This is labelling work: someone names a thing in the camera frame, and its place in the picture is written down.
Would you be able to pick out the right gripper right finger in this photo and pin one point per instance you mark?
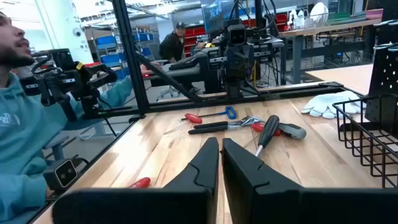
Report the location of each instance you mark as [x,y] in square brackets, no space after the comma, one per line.
[280,202]

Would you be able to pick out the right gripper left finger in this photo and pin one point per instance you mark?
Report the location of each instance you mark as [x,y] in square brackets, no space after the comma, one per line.
[174,202]

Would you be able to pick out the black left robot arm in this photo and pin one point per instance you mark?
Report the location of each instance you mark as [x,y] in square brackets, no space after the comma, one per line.
[234,88]

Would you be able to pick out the blue-screen computer monitor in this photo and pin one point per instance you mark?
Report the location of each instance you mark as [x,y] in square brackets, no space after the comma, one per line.
[217,15]

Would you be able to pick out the red storage bin shelf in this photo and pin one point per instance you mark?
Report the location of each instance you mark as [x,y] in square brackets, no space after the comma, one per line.
[194,32]

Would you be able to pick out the person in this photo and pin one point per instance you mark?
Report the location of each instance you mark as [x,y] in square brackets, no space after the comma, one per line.
[171,46]
[25,130]

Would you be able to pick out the white dish rack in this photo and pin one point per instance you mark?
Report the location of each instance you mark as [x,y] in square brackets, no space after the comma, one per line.
[317,12]

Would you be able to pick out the white work gloves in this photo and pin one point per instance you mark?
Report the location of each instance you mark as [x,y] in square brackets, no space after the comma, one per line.
[326,104]

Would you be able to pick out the tan wooden desk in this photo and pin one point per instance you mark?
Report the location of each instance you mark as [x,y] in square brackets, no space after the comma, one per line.
[345,77]

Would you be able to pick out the wooden workbench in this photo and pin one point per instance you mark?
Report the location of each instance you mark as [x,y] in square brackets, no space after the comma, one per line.
[342,26]

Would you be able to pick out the blue storage bin shelf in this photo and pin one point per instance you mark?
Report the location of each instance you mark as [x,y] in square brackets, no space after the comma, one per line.
[105,40]

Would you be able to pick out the black perforated pegboard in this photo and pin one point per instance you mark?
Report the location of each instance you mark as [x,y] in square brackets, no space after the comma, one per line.
[385,77]

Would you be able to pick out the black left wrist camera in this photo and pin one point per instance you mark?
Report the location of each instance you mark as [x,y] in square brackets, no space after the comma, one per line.
[237,31]

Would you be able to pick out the black table-level camera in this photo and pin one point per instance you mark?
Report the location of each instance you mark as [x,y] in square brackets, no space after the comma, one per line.
[63,174]

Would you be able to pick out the white dome camera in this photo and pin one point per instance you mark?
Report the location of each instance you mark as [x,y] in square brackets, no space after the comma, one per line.
[76,32]

